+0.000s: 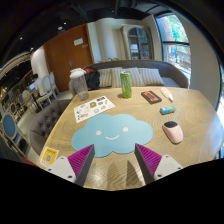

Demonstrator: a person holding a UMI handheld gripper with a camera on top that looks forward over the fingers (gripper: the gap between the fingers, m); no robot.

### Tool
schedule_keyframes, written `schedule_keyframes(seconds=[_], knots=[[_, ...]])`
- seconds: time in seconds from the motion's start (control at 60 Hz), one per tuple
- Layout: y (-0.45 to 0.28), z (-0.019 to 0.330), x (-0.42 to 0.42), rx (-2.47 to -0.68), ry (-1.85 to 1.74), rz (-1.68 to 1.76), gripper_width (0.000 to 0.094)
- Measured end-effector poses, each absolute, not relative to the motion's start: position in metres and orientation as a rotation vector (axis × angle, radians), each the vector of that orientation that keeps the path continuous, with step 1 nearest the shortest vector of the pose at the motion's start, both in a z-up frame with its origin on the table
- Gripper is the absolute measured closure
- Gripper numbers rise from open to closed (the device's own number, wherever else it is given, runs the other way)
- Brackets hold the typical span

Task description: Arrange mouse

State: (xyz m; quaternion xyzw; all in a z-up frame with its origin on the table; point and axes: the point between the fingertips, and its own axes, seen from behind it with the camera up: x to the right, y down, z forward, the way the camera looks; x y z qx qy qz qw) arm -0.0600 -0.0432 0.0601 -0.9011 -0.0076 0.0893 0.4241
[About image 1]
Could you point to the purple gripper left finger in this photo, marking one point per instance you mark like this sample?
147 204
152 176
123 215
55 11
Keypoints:
75 167

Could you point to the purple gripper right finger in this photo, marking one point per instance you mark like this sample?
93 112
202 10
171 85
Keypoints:
153 165

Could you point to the pink computer mouse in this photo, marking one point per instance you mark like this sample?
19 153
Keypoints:
173 131

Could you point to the blue cloud mouse pad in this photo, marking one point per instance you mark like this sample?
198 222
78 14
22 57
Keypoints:
118 133

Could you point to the yellow QR code sticker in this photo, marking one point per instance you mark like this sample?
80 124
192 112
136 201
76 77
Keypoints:
49 155

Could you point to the grey tufted armchair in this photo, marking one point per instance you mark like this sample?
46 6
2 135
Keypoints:
45 122

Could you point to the white sticker sheet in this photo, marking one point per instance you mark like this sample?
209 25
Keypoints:
92 108

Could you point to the small teal packet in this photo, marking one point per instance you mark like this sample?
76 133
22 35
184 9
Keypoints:
167 110

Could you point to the black and red box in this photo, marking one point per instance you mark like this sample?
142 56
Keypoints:
151 97

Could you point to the blue round-back chair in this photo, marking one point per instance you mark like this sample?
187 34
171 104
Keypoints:
11 137

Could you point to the white dining chair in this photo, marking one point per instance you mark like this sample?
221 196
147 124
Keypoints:
49 85

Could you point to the striped cushion right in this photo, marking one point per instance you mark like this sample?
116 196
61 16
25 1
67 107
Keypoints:
151 77

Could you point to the striped cushion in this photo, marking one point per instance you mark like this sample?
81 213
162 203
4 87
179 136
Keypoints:
131 73
105 78
151 77

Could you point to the clear plastic shaker bottle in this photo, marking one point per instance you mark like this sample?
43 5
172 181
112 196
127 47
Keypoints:
78 83

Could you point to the green drink can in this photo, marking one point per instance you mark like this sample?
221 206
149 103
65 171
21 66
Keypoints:
126 84

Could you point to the striped cushion middle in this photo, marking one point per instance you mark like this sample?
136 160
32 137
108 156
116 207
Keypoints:
131 73

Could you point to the grey curved sofa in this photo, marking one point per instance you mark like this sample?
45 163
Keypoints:
170 75

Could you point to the black bag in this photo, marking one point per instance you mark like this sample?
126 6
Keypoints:
92 78

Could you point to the striped cushion left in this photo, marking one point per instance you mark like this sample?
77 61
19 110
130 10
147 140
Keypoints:
105 78

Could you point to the brown wooden door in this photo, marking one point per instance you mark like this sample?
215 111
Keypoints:
67 51

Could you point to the large window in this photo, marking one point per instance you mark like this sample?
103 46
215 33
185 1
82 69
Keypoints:
175 43

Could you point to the arched glass cabinet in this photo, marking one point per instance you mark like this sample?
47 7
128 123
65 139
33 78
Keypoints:
137 42

